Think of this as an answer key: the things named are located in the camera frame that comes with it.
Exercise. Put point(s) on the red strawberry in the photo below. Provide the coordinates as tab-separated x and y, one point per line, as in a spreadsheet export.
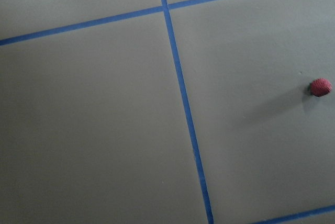
320	87

